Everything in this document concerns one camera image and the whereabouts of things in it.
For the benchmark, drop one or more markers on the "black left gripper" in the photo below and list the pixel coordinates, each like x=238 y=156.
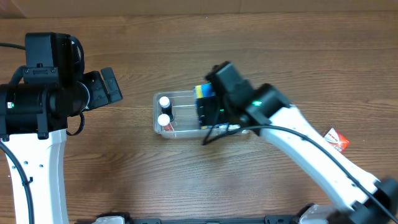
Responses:
x=101 y=90

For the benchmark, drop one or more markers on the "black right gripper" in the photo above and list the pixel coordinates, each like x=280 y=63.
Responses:
x=207 y=113

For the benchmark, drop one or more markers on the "white medicine box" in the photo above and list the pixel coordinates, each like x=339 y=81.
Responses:
x=228 y=127

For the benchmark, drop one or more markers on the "blue yellow VapoDrops box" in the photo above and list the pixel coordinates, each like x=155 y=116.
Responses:
x=203 y=91

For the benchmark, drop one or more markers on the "dark bottle white cap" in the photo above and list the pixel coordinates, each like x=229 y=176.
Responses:
x=166 y=107

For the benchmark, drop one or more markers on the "orange tablet tube white cap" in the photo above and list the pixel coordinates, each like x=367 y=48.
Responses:
x=165 y=122

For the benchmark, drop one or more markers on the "red sachet packet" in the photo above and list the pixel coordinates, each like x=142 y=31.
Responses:
x=337 y=140

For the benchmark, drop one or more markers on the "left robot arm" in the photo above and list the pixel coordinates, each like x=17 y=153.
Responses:
x=36 y=104

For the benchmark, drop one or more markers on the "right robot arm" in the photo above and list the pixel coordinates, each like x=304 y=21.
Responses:
x=357 y=196

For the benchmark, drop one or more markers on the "clear plastic container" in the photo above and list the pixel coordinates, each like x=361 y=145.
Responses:
x=186 y=123

